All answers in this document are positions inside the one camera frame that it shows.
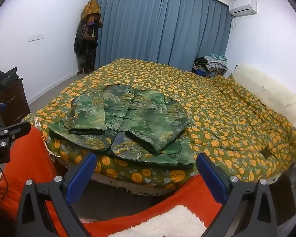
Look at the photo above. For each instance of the orange fluffy cloth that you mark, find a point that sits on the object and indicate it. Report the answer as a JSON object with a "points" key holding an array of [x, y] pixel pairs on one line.
{"points": [[29, 158]]}

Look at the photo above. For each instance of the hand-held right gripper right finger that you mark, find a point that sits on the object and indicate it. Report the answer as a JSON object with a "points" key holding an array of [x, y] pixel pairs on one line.
{"points": [[212, 177]]}

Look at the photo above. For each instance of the green quilt with orange leaves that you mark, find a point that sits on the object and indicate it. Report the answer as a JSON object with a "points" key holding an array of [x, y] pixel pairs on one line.
{"points": [[224, 118]]}

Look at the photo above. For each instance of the cream padded headboard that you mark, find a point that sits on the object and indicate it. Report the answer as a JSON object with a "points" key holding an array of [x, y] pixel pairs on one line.
{"points": [[268, 91]]}

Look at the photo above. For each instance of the blue curtain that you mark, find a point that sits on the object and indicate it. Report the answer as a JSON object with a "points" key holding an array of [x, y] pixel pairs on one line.
{"points": [[162, 27]]}

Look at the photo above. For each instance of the pile of clothes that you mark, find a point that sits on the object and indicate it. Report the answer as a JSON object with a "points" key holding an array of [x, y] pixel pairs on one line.
{"points": [[211, 65]]}

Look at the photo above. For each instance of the dark wooden dresser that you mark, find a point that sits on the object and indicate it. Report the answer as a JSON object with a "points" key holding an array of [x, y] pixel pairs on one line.
{"points": [[13, 103]]}

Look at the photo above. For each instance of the white wall plate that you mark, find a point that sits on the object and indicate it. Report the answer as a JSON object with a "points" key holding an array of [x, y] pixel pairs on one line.
{"points": [[36, 37]]}

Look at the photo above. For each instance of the dark cloth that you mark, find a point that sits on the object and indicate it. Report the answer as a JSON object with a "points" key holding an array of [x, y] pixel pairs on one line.
{"points": [[3, 77]]}

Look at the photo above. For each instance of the dark hanging clothes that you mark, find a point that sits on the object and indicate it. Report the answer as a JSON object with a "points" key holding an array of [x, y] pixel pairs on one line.
{"points": [[87, 42]]}

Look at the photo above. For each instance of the white fluffy cloth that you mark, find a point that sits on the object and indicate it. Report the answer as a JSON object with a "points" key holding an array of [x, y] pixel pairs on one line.
{"points": [[167, 222]]}

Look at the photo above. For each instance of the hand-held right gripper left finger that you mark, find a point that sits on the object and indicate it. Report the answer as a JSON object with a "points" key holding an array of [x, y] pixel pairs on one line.
{"points": [[81, 179]]}

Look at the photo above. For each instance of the green patterned padded jacket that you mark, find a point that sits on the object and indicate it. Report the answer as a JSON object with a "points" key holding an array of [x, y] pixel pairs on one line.
{"points": [[138, 118]]}

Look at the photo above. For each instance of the white air conditioner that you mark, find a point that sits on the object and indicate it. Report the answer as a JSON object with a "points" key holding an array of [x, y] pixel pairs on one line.
{"points": [[243, 7]]}

